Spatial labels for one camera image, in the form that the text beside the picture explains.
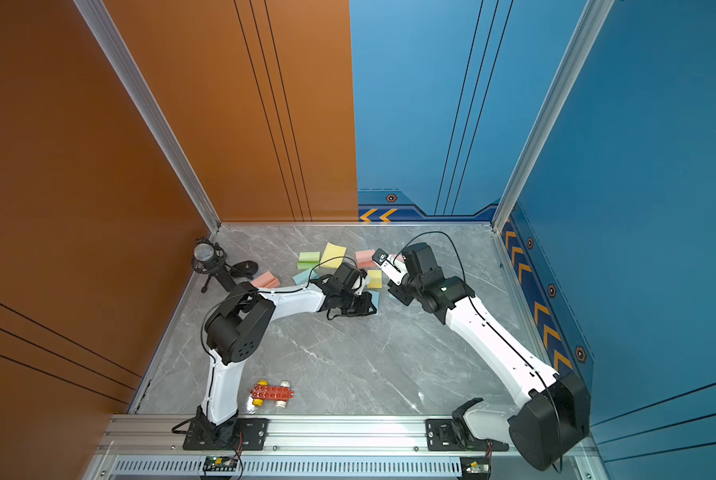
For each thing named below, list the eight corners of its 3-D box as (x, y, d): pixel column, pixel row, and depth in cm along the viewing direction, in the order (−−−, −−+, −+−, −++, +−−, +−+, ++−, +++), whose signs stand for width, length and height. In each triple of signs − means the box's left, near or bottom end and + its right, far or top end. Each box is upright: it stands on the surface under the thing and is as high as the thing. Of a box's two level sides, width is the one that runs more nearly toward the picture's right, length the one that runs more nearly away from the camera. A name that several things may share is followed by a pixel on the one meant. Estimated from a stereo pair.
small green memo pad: (298, 269, 109) (297, 265, 107) (301, 255, 113) (300, 251, 111) (318, 269, 109) (317, 265, 107) (320, 255, 113) (319, 251, 111)
